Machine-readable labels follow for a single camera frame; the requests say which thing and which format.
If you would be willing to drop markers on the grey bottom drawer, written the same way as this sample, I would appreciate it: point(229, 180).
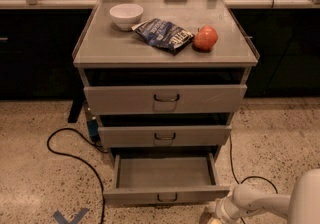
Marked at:
point(168, 179)

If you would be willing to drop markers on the grey drawer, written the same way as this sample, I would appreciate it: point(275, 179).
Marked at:
point(168, 179)
point(164, 130)
point(157, 91)

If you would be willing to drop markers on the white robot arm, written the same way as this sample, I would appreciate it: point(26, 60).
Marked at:
point(302, 206)

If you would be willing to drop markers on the grey drawer cabinet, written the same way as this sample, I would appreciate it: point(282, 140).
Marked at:
point(106, 46)

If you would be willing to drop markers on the grey top drawer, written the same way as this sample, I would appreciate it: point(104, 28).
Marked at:
point(157, 91)

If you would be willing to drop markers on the grey middle drawer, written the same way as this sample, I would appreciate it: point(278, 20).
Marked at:
point(164, 130)

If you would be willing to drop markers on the blue chip bag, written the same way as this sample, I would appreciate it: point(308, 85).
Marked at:
point(164, 35)

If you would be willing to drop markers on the red apple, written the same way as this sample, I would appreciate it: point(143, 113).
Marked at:
point(205, 39)

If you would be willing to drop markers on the blue power adapter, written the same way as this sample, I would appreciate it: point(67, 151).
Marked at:
point(92, 126)

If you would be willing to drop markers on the white ceramic bowl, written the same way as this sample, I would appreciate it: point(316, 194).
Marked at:
point(125, 16)

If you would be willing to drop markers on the dark counter cabinet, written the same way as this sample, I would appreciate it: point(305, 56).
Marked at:
point(38, 47)

